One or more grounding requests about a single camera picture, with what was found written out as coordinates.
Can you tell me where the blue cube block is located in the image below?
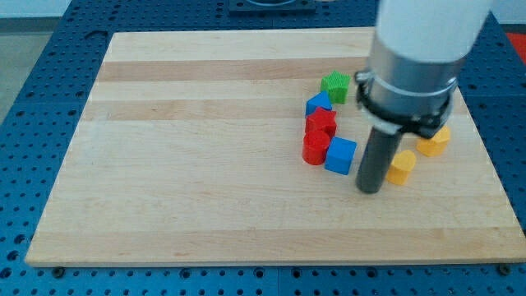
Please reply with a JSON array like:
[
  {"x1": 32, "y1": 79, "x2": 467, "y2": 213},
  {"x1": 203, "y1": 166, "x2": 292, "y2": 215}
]
[{"x1": 325, "y1": 136, "x2": 357, "y2": 175}]

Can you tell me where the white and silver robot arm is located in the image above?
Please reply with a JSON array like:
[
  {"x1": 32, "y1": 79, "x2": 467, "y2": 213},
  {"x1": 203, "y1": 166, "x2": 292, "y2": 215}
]
[{"x1": 355, "y1": 0, "x2": 492, "y2": 140}]

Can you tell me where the red cylinder block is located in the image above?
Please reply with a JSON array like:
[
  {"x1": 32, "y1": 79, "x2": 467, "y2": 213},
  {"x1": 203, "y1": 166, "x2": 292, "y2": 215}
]
[{"x1": 302, "y1": 130, "x2": 330, "y2": 165}]

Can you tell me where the red star block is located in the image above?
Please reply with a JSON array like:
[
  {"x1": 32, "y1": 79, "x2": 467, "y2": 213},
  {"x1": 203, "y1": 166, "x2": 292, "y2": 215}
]
[{"x1": 305, "y1": 107, "x2": 338, "y2": 138}]

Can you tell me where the light wooden board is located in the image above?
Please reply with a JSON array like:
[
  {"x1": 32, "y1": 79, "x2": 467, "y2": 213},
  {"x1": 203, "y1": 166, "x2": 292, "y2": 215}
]
[{"x1": 25, "y1": 27, "x2": 525, "y2": 267}]

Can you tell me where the blue triangle block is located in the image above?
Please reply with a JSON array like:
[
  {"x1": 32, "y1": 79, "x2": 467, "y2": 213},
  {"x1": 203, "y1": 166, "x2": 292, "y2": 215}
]
[{"x1": 305, "y1": 90, "x2": 332, "y2": 117}]

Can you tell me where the green star block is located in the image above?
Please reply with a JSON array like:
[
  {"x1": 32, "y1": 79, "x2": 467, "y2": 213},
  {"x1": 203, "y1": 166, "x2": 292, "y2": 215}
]
[{"x1": 320, "y1": 71, "x2": 351, "y2": 104}]

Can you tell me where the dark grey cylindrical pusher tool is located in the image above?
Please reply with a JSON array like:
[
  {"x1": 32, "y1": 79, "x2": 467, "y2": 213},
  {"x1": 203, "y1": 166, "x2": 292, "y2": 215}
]
[{"x1": 356, "y1": 127, "x2": 403, "y2": 194}]

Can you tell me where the yellow heart block near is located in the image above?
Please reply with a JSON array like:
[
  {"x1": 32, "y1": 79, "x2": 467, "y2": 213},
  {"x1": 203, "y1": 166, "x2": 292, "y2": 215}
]
[{"x1": 385, "y1": 150, "x2": 417, "y2": 185}]

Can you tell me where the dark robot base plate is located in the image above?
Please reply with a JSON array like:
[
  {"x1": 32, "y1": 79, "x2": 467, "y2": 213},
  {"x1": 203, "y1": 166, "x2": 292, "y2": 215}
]
[{"x1": 227, "y1": 0, "x2": 316, "y2": 15}]

